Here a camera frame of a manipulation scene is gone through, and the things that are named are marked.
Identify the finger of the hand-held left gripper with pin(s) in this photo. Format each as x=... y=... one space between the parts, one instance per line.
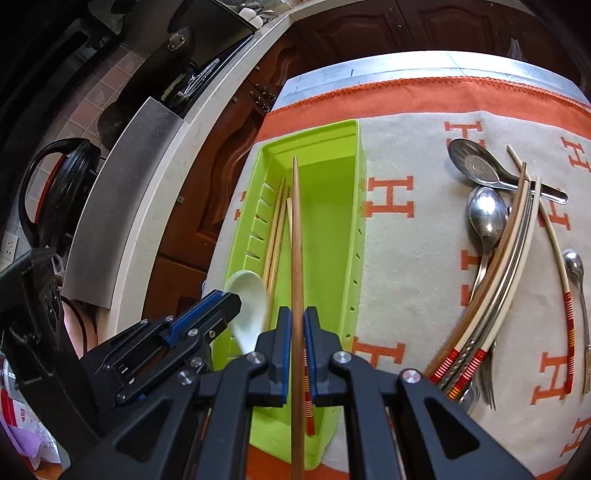
x=207 y=307
x=152 y=369

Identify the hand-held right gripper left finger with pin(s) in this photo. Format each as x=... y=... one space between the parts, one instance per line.
x=284 y=350

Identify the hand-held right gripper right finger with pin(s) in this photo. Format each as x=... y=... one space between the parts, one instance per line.
x=310 y=355

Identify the white ceramic spoon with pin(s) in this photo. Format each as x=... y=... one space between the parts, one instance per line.
x=249 y=304

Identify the brown wooden chopstick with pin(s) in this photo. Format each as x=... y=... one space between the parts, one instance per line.
x=297 y=258
x=466 y=318

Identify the steel chopstick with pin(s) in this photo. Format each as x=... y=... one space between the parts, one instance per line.
x=456 y=371

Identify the green plastic utensil tray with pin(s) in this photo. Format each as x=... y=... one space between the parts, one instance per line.
x=332 y=207

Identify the large steel spoon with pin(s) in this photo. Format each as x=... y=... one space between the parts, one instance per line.
x=485 y=214

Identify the small steel spoon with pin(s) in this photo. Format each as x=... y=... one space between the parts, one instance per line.
x=572 y=265

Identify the light bamboo chopstick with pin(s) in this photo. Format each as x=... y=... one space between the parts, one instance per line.
x=272 y=230
x=280 y=242

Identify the red white printed packet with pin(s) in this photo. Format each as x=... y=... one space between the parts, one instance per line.
x=32 y=415

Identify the purple cloth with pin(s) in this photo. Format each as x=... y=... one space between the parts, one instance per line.
x=23 y=442

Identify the beige orange printed blanket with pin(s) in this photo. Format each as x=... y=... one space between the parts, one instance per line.
x=415 y=254

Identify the stainless steel panel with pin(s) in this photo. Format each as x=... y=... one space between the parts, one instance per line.
x=124 y=184

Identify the brown wooden cabinet row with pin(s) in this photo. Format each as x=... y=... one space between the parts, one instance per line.
x=221 y=157

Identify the steel fork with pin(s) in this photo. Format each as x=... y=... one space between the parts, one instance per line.
x=488 y=387

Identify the white kitchen countertop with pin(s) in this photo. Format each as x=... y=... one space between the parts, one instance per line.
x=198 y=124

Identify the black glass gas stove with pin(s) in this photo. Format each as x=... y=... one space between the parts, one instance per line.
x=217 y=41

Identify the white cup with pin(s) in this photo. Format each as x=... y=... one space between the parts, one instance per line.
x=249 y=14

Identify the white wall socket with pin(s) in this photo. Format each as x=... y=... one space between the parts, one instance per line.
x=8 y=249

